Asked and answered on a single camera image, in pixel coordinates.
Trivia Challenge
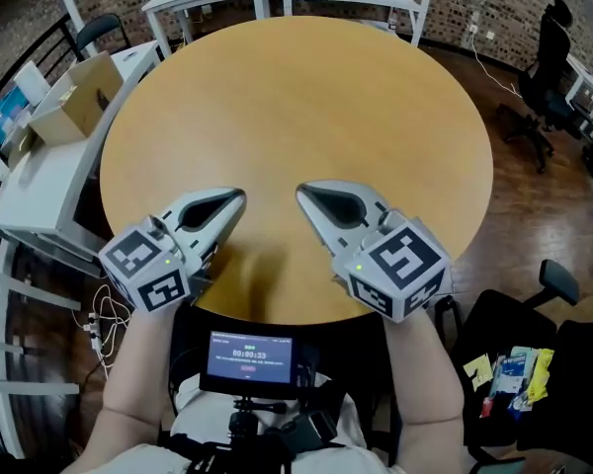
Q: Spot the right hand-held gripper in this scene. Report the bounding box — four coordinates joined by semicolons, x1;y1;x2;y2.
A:
296;180;451;324

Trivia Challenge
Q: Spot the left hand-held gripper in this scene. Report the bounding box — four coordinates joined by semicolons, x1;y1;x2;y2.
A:
97;187;248;314

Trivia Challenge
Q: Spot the blue and white snack packet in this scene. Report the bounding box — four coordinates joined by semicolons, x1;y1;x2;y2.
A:
498;353;540;389

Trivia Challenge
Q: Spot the blue and silver snack packet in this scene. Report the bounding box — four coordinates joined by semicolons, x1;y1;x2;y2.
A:
506;387;533;414

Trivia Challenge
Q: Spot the person's right forearm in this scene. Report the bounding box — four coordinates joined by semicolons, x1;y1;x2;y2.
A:
384;308;469;474

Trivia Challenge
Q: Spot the person's left forearm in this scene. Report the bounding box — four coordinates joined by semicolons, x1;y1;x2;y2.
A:
73;303;180;474

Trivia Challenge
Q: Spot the round wooden table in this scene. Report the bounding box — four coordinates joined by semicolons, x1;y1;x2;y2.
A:
99;16;495;326

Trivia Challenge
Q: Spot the black chest monitor screen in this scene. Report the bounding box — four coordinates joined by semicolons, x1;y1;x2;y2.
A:
199;330;306;395

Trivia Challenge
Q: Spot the white power strip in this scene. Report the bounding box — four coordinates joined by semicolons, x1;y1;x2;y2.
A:
85;312;105;356

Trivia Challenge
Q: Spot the white cabinet desk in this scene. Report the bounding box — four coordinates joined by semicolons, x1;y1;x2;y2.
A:
0;40;164;278

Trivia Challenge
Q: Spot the cardboard box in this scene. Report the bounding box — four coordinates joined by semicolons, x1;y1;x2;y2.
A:
28;50;125;146

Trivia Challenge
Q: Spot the black mesh office chair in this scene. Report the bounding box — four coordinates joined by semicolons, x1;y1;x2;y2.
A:
433;258;593;474

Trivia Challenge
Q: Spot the white paper roll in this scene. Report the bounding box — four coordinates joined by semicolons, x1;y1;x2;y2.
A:
13;60;51;104

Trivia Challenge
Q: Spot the person's white shirt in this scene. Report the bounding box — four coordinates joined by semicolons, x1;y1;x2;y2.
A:
78;387;407;474

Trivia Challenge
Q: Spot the white work desk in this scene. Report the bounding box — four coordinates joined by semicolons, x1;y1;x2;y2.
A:
565;54;593;140

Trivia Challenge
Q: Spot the white floor cable tangle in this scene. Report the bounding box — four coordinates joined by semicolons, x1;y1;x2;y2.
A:
71;283;130;380

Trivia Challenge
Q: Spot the white metal rack frame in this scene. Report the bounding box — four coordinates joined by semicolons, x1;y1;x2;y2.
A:
0;259;83;458

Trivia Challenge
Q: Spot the black metal frame chair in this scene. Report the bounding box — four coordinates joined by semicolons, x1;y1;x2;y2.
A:
75;12;132;61

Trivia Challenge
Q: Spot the white wall charger cable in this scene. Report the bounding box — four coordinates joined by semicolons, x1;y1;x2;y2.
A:
467;22;524;99

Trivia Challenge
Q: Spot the black chest harness mount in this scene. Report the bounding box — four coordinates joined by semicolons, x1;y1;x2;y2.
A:
157;392;348;474

